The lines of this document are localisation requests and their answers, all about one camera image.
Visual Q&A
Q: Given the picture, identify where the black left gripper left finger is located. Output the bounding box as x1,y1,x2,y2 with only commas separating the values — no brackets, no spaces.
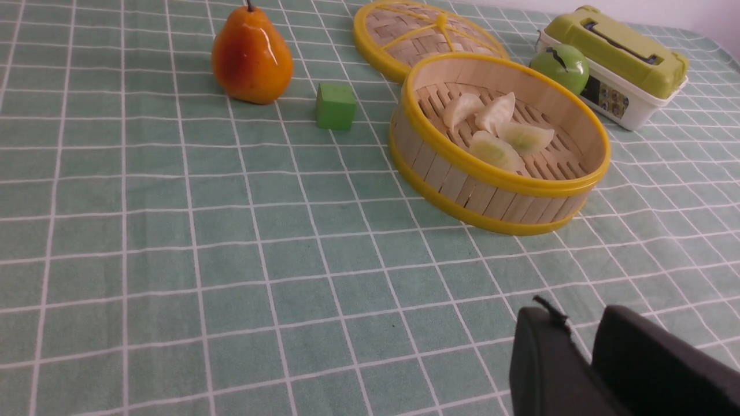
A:
508,295,627,415

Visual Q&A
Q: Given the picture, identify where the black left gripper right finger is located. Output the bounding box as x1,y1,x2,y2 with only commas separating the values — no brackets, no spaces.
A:
591,305,739,415

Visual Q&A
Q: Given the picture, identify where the green tinted dumpling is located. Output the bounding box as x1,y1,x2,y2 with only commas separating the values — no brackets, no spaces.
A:
496,121,555,157

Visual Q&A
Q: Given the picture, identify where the yellowish green dumpling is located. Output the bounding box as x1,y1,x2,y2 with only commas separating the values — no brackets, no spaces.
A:
468,130,524,172

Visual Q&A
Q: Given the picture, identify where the white pleated dumpling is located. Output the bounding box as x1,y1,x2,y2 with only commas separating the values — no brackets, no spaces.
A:
442,93,484,129

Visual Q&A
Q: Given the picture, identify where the bamboo steamer tray yellow rim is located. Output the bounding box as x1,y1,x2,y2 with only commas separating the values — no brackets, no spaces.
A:
387,52,611,235

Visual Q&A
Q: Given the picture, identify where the bamboo steamer lid yellow rim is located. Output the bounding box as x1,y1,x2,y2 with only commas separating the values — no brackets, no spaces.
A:
352,1,509,84

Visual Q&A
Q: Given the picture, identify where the green lid white box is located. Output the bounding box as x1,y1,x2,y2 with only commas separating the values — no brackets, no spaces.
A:
535,5,689,130

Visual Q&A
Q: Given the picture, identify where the green toy apple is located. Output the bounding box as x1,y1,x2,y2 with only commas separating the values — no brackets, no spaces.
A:
529,44,590,95

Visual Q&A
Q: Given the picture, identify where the green wooden cube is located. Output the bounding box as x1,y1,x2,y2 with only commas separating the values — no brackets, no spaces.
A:
316,81,357,130

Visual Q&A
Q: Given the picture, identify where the green checkered tablecloth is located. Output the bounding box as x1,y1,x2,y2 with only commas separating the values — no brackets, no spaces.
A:
1,1,739,415

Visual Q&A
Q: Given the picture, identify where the orange red toy pear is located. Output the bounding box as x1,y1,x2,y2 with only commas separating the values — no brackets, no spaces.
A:
211,1,294,105

